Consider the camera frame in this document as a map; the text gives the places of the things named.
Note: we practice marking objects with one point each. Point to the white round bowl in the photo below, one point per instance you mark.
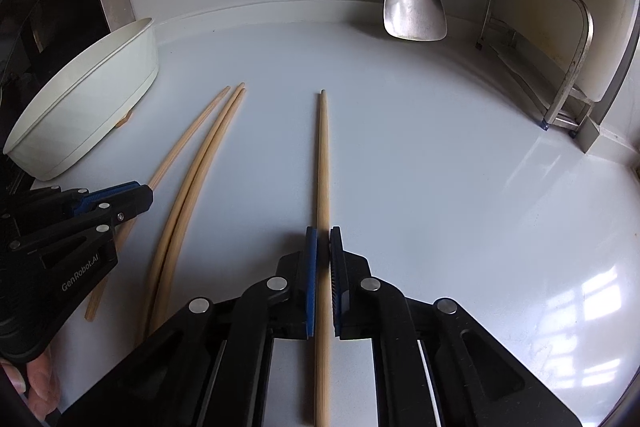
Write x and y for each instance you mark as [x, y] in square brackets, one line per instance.
[85, 107]

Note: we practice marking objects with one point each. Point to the wooden chopstick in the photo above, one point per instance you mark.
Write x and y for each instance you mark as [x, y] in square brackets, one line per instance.
[195, 132]
[324, 157]
[166, 232]
[178, 232]

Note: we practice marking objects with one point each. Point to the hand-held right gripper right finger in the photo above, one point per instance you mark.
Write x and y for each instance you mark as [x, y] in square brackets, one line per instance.
[337, 267]

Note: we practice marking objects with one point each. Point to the person's left hand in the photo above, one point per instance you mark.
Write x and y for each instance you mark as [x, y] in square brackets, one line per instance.
[40, 382]

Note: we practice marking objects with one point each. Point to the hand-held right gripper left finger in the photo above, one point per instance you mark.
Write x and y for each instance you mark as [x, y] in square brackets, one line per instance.
[311, 267]

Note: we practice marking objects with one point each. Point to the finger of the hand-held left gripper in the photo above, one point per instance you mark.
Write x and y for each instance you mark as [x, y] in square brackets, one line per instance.
[107, 196]
[130, 207]

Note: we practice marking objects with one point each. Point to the metal cutting board rack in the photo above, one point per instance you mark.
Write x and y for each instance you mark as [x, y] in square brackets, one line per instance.
[575, 72]

